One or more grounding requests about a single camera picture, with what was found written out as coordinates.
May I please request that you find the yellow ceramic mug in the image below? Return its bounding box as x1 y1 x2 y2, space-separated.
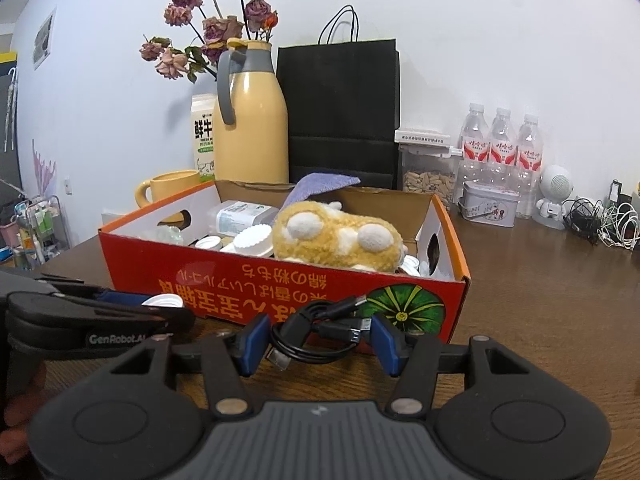
134 169 201 208

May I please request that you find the small white robot figure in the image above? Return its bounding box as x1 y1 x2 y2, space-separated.
532 165 574 231

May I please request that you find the purple cloth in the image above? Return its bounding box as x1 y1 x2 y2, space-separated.
282 172 361 208

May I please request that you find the water bottle middle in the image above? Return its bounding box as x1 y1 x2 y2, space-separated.
487 107 518 190

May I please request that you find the yellow thermos jug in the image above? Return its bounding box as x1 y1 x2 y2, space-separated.
214 38 288 184

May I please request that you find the white flat box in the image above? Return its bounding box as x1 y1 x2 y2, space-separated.
395 129 451 146

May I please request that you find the water bottle right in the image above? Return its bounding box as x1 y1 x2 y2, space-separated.
515 114 544 218

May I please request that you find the small printed tin box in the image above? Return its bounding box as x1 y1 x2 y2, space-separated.
458 181 520 228

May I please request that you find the pale pink ribbed lid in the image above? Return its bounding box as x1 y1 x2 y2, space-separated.
142 294 184 309

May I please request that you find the clear seed container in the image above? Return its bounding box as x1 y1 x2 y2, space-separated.
399 144 462 208

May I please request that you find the white tissue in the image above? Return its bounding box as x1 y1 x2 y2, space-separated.
219 240 238 254

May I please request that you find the yellow white plush alpaca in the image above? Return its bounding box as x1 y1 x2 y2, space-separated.
272 200 408 273

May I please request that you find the large white ribbed lid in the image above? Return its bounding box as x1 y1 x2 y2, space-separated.
233 224 273 258

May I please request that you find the black paper bag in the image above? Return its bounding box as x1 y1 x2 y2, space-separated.
277 4 400 188

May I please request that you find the person left hand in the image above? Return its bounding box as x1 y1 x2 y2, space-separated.
0 362 47 465

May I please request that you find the white milk carton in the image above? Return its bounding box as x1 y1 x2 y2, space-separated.
191 93 217 181

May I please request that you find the red orange cardboard box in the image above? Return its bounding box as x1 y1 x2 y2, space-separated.
99 181 471 342

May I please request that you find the dried rose bouquet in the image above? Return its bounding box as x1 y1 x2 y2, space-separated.
139 0 279 84

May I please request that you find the tangled cables pile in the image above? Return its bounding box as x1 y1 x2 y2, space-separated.
562 179 640 252

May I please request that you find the water bottle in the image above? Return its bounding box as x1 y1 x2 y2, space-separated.
487 107 518 190
515 114 544 218
452 103 489 204

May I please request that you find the white round disc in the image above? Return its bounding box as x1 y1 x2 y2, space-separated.
194 235 224 252

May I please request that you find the clear cotton swab box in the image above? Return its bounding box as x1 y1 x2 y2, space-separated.
207 200 279 236

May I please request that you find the water bottle left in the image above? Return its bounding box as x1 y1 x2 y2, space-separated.
452 103 489 204

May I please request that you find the white cap in box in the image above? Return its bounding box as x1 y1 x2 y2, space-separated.
399 255 431 278

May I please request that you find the iridescent plastic bag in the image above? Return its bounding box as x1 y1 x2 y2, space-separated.
150 224 186 246

